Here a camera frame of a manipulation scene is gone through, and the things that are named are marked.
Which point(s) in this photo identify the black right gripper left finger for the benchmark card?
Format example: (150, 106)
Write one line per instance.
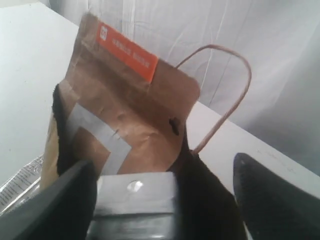
(63, 211)

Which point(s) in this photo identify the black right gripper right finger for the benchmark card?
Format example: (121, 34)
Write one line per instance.
(271, 207)

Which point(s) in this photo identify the small white blue milk carton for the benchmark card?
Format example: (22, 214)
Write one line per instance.
(139, 206)

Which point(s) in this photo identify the brown paper bag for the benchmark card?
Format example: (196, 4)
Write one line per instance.
(207, 210)

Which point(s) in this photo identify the dark blue noodle packet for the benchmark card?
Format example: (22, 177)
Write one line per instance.
(22, 186)

